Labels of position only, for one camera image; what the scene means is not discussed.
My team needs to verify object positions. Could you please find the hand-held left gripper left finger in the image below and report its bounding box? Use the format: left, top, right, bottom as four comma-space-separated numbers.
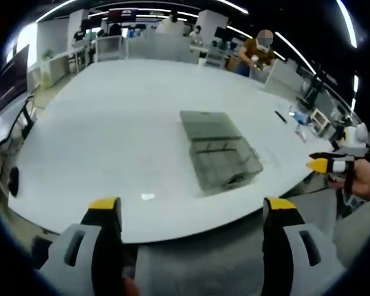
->
38, 196, 126, 296

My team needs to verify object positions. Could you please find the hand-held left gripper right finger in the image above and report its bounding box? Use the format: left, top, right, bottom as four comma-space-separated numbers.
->
261, 197, 346, 296

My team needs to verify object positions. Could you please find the clear grey guide fixture box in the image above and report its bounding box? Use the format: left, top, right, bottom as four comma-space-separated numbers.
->
179, 110, 264, 194

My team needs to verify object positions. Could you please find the person's right hand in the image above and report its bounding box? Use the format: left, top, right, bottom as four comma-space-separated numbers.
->
351, 160, 370, 202

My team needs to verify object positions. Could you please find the person's left hand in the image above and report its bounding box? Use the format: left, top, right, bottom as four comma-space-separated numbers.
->
123, 276, 142, 296

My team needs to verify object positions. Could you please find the white small packet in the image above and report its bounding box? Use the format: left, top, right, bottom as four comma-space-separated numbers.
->
295, 125, 310, 143

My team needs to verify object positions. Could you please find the black equipment stand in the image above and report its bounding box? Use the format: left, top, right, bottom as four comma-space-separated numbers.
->
297, 73, 323, 109

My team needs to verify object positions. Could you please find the black rounded object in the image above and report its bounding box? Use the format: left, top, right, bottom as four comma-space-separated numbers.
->
7, 166, 21, 198

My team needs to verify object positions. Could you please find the person's grey clothing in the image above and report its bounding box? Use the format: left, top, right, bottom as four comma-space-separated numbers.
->
135, 232, 265, 296

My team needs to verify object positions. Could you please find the black office chair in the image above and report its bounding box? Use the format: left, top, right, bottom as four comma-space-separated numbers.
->
17, 94, 38, 140

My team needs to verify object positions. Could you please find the large dark monitor screen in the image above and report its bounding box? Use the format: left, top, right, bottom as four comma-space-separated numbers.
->
0, 44, 30, 112

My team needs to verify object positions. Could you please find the white partition panel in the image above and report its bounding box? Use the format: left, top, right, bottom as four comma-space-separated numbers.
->
127, 31, 192, 65

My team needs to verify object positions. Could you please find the red hanging screen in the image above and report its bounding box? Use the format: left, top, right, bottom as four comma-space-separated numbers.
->
108, 8, 139, 24

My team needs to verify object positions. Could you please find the white open frame box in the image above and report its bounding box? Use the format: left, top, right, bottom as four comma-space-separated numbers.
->
309, 108, 331, 137

